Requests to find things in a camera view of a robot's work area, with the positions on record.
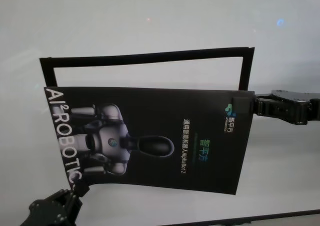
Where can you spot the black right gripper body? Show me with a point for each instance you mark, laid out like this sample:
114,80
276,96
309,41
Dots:
292,108

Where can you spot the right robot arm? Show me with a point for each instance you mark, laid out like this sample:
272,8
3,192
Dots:
315,109

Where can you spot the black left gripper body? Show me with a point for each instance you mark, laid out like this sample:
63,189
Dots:
52,208

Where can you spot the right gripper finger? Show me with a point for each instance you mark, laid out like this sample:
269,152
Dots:
240,104

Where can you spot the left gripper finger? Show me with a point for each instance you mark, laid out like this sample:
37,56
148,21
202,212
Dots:
81,189

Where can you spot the black robot print poster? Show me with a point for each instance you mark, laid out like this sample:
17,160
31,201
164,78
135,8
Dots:
162,110

